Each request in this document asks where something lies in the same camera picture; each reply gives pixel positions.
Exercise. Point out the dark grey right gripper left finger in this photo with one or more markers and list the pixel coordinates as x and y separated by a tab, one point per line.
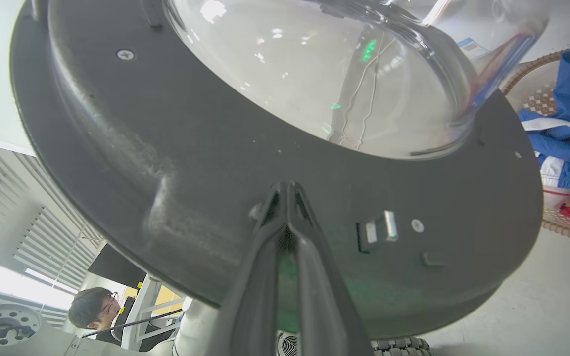
260	277

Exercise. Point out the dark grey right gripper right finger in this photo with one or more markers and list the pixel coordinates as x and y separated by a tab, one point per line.
319	296

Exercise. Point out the dark grey washing machine door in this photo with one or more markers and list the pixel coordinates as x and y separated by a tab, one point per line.
181	163

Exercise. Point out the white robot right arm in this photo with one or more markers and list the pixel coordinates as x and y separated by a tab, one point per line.
196	331

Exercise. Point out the person with black hair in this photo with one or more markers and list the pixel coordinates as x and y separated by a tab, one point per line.
89	309

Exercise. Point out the white garment with red stripe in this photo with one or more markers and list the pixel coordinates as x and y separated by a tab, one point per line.
552	173

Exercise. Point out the woven wicker laundry basket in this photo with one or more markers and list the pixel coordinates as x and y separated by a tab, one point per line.
532	94

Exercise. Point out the white metal frame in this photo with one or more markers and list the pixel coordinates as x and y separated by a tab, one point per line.
139	306

